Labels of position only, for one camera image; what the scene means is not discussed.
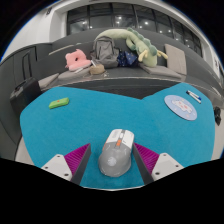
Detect dark blue patterned bag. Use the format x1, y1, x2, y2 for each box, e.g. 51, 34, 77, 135
117, 49, 139, 68

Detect grey curved bench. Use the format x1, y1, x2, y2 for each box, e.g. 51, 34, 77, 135
36, 28, 224, 101

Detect beige square cushion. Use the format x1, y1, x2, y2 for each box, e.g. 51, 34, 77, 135
164, 43, 188, 76

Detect grey flat seat cushion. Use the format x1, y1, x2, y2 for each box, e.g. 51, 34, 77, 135
37, 72, 60, 89
139, 63, 183, 80

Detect white marker blue cap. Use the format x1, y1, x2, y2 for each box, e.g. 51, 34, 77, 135
187, 89, 202, 103

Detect round light blue mouse pad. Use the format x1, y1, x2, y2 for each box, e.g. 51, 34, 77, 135
163, 94, 198, 121

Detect grey round seat cushion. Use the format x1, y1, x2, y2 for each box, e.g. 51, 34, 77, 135
58, 66, 93, 81

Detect grey computer mouse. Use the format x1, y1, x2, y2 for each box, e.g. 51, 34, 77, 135
97, 128, 136, 178

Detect white marker black cap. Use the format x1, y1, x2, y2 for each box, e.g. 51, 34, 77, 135
185, 90, 201, 104

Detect small black bag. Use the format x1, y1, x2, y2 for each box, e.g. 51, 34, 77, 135
213, 105, 223, 126

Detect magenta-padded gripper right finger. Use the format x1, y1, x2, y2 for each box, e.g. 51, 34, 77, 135
132, 143, 184, 185

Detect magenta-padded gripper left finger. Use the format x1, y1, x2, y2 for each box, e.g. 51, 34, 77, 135
41, 143, 92, 185

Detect dark glass window wall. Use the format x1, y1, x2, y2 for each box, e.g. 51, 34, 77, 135
66, 2, 203, 58

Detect green eraser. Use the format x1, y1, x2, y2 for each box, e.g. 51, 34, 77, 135
48, 97, 71, 110

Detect brown round pouch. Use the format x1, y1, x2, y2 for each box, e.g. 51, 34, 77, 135
89, 63, 106, 76

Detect grey backpack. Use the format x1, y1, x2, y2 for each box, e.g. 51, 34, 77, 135
90, 35, 120, 69

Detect green dragon plush toy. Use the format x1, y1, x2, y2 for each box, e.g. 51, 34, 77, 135
94, 27, 169, 68

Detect pink plush cushion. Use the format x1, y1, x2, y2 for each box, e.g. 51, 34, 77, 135
64, 48, 92, 72

